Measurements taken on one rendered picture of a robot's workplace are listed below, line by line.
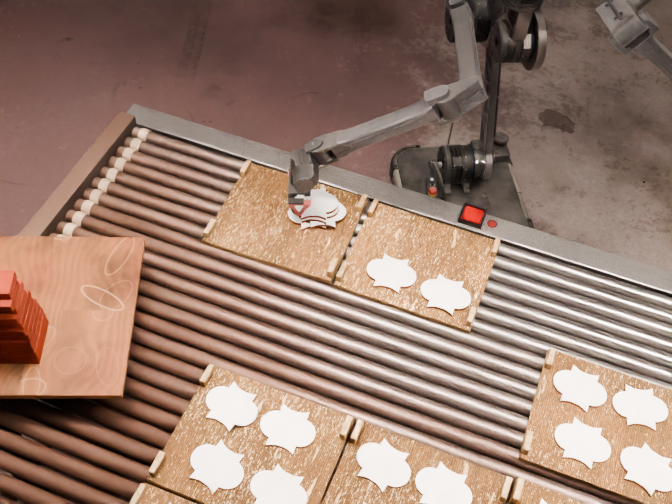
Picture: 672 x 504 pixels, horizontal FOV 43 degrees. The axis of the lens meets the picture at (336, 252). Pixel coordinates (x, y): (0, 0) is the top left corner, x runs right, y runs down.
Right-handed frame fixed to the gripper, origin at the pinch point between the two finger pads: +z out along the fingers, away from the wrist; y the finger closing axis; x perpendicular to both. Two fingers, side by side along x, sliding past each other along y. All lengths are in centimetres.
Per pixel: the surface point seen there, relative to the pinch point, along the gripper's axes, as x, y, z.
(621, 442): 82, 78, 5
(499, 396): 53, 63, 7
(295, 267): -1.1, 21.3, 5.2
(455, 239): 47.4, 10.6, 4.5
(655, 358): 99, 51, 7
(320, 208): 6.5, 2.2, 0.6
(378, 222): 24.4, 4.0, 4.7
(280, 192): -5.5, -8.2, 4.8
